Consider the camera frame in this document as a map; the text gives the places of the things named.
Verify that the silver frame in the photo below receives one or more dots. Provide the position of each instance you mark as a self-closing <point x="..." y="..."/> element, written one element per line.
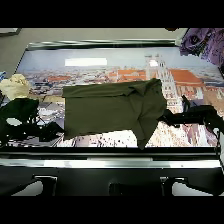
<point x="100" y="163"/>

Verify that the cream garment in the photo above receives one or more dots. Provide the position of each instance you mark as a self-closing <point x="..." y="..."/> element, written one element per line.
<point x="15" y="86"/>

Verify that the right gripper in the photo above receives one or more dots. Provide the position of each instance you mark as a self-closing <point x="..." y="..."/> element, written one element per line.
<point x="170" y="118"/>

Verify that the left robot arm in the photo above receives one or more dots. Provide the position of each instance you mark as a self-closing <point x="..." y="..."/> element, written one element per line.
<point x="20" y="116"/>

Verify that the olive green T-shirt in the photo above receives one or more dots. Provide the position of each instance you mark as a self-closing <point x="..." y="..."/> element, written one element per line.
<point x="106" y="110"/>

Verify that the purple patterned garment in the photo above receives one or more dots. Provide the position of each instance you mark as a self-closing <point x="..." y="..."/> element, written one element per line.
<point x="203" y="43"/>

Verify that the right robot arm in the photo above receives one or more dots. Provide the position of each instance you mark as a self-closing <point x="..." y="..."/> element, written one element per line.
<point x="203" y="116"/>

